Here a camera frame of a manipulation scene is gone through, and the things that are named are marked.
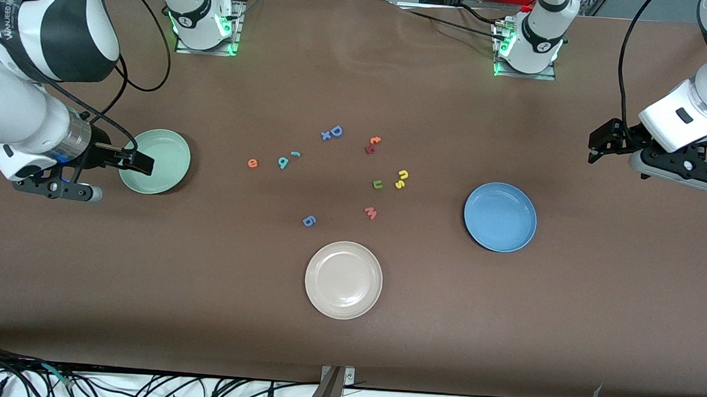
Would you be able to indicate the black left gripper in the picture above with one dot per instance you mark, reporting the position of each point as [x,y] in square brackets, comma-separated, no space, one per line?
[624,134]

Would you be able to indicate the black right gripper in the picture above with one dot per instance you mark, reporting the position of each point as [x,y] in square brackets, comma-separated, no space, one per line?
[99,152]

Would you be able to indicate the orange foam letter e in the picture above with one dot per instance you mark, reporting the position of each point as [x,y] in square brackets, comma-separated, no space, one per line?
[252,163]

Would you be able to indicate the teal foam letter d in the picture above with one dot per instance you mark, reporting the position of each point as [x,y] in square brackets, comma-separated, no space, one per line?
[285,160]

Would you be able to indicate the pale green plate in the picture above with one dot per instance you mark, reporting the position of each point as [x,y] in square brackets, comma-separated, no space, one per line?
[164,173]

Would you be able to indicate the blue plate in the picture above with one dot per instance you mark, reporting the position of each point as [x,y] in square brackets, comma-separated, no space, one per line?
[500,218]

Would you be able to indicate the blue foam number 6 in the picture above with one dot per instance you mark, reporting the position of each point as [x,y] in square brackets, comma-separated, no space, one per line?
[313,219]

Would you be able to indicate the blue foam letter D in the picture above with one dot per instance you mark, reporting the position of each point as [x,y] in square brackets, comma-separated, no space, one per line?
[332,131]

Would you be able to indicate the dark red foam letter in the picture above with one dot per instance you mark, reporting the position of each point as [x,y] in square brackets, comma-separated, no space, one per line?
[369,149]

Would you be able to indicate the pink foam letter w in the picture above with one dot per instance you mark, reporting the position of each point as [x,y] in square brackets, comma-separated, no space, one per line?
[370,211]

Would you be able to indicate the beige plate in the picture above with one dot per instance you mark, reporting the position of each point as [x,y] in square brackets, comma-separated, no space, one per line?
[343,279]

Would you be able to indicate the grey tape piece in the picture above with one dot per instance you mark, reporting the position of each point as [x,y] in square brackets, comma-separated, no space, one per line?
[597,394]

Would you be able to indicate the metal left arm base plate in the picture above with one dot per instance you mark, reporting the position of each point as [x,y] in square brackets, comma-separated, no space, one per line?
[544,76]

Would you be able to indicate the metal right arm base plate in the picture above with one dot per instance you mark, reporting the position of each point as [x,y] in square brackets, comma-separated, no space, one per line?
[204,51]

